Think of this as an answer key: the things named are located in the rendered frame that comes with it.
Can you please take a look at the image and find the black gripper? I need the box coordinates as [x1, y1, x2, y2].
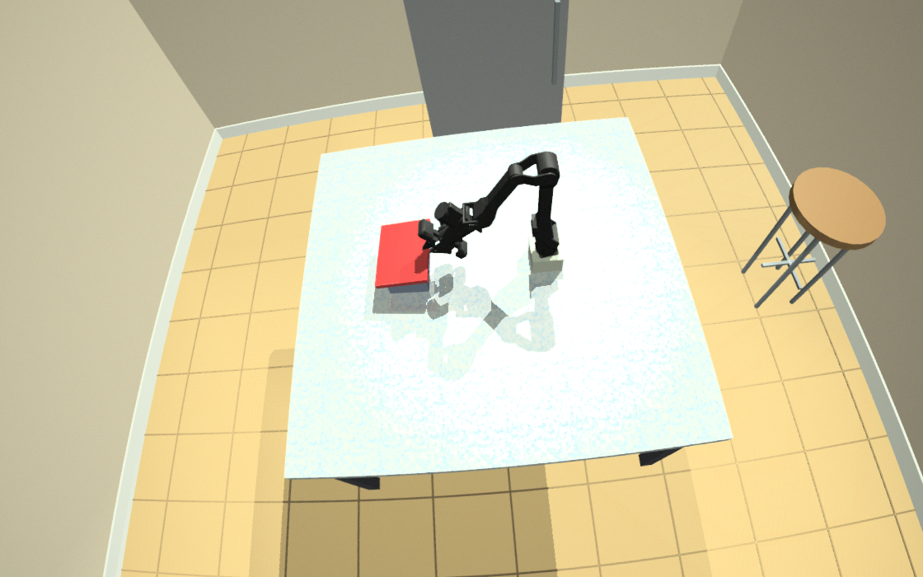
[417, 218, 467, 259]

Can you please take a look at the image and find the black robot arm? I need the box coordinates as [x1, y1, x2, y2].
[433, 151, 560, 258]

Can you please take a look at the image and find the red slab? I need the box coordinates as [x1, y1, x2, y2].
[375, 220, 429, 289]

